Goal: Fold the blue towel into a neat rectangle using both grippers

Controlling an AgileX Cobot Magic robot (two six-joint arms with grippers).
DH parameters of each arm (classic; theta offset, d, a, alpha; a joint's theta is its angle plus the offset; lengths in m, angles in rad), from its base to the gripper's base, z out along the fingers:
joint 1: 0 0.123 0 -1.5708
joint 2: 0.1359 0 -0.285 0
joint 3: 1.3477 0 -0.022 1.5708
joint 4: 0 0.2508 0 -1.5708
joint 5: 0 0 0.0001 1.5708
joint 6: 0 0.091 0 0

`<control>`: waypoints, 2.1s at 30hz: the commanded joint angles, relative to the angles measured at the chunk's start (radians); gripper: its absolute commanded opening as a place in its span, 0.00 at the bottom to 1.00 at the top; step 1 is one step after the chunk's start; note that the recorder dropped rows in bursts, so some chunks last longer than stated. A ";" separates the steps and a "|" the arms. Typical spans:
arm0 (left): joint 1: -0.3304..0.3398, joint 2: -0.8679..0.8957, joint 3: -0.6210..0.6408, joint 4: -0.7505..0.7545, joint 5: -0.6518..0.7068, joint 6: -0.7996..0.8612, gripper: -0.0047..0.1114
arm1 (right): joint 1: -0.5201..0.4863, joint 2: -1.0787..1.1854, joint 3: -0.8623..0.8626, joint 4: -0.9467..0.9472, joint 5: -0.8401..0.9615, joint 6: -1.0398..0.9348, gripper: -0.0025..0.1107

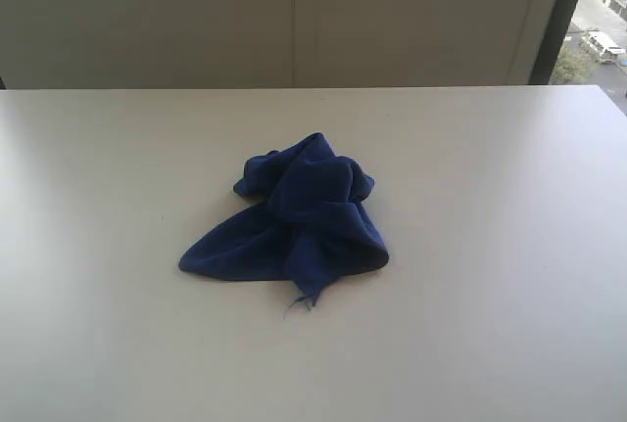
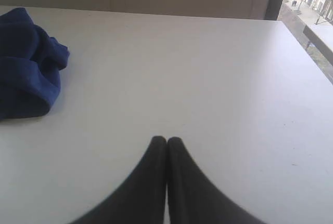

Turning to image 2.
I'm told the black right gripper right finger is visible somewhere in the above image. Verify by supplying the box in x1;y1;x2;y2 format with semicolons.
167;137;263;223

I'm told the white side table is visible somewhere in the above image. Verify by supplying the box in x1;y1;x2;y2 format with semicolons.
303;24;333;65

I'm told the blue towel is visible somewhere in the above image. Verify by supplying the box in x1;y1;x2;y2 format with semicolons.
1;7;70;120

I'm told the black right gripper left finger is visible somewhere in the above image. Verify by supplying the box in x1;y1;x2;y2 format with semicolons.
73;136;167;223

